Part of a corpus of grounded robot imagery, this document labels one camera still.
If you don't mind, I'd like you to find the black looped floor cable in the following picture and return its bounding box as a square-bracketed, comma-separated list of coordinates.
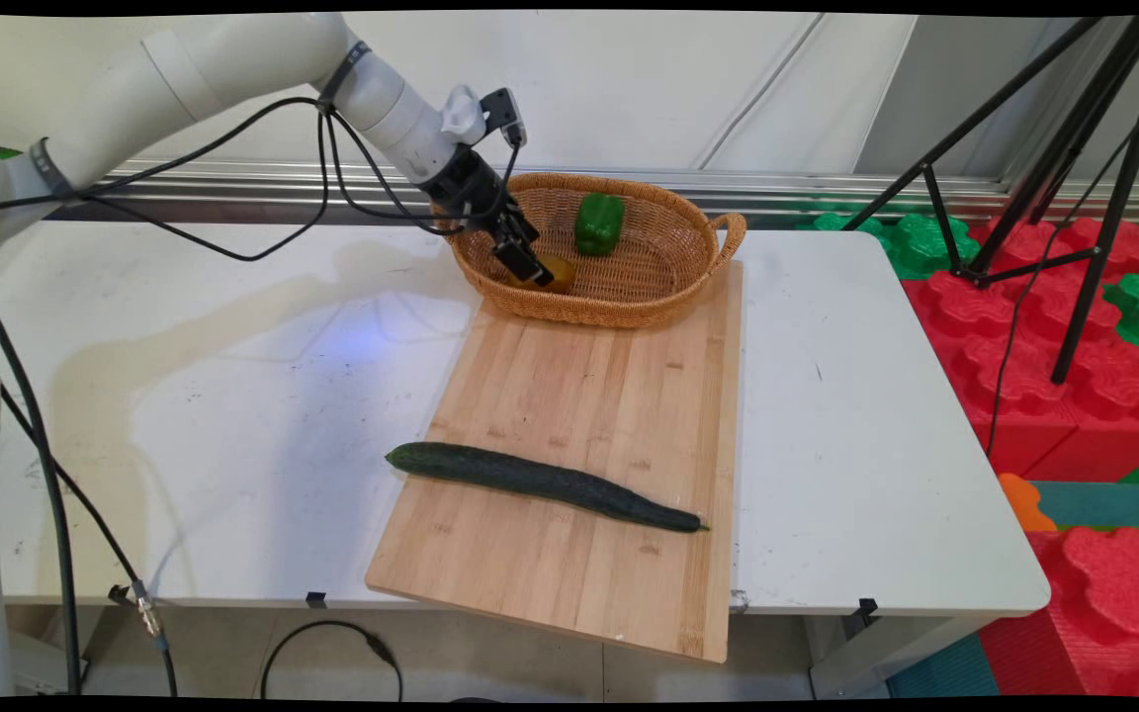
[259, 619, 405, 703]

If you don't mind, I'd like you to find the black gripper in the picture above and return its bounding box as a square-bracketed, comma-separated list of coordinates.
[418, 144, 555, 289]

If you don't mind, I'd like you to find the thin black tripod cable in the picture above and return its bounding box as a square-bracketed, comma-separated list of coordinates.
[984, 127, 1136, 458]

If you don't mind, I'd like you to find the woven wicker basket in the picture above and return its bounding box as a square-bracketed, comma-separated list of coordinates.
[439, 172, 748, 330]

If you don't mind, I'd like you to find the orange foam piece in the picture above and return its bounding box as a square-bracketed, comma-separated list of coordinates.
[998, 473, 1060, 534]

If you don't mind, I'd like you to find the teal foam mat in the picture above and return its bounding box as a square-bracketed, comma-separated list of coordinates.
[1029, 481, 1139, 531]

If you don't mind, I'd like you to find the aluminium wall rail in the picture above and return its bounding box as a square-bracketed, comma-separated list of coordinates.
[44, 158, 1139, 226]

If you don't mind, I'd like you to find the black tripod stand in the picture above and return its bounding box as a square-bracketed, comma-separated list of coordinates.
[840, 15, 1139, 387]

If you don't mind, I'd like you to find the thin cable with metal connector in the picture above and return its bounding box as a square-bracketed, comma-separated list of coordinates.
[0, 384, 180, 698]

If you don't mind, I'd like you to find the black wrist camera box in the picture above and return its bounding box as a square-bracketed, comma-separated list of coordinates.
[477, 87, 530, 150]

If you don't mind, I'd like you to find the long dark green cucumber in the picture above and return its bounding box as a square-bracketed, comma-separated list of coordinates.
[385, 441, 710, 535]

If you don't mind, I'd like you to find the white table leg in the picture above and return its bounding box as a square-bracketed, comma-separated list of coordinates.
[805, 613, 958, 699]

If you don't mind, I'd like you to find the thick black cable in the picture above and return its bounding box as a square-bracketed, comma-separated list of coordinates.
[0, 280, 84, 695]

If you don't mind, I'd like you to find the yellow-brown round vegetable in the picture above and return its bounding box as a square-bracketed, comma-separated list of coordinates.
[508, 254, 577, 295]

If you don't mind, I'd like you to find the bamboo cutting board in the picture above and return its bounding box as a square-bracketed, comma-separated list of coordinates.
[365, 259, 745, 665]

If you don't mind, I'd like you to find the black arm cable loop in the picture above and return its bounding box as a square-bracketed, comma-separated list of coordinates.
[0, 94, 523, 264]

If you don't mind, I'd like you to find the large red foam block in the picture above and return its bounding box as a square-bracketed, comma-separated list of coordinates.
[901, 216, 1139, 483]

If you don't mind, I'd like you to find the green bell pepper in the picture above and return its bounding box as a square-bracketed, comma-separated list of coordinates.
[573, 193, 626, 258]

